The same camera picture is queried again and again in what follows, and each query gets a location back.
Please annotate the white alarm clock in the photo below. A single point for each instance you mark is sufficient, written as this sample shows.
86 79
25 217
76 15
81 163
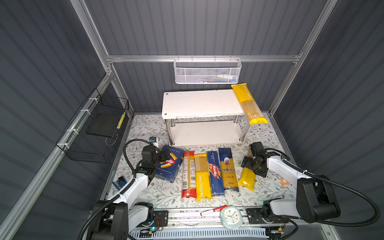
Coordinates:
231 218

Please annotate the red white marker pen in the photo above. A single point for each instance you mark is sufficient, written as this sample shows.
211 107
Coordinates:
213 210

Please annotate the yellow Pastatime spaghetti bag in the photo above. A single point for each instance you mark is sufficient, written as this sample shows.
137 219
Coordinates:
203 187

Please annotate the blue spaghetti box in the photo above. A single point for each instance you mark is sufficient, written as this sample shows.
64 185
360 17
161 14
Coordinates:
216 181

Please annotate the blue yellow spaghetti bag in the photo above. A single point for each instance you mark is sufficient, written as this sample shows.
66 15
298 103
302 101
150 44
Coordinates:
229 176

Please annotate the black wire basket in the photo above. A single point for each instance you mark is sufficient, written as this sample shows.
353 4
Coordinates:
98 131

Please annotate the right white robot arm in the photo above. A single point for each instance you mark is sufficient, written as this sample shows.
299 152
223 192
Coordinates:
315 201

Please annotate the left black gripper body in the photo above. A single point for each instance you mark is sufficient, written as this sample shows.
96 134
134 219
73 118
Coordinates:
160 157

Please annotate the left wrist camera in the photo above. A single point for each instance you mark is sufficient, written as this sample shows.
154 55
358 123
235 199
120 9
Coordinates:
154 141

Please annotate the red spaghetti bag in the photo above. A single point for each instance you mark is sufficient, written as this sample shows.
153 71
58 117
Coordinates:
189 183

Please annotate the blue black small tool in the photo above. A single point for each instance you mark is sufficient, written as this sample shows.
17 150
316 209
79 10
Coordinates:
120 183

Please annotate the white wire mesh basket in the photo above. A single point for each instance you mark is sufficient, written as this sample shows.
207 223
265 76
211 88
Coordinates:
209 71

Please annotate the white two-tier shelf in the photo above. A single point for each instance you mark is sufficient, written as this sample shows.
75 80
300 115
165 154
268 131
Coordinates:
209 117

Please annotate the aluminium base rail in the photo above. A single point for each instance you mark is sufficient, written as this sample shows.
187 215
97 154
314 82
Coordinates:
201 224

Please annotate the blue rigatoni pasta box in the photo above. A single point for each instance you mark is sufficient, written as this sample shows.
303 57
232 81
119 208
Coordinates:
168 167

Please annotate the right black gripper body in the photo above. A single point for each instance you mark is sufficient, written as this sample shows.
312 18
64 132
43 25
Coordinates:
250 163

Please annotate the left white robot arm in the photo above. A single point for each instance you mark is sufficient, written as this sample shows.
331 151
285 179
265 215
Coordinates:
113 219

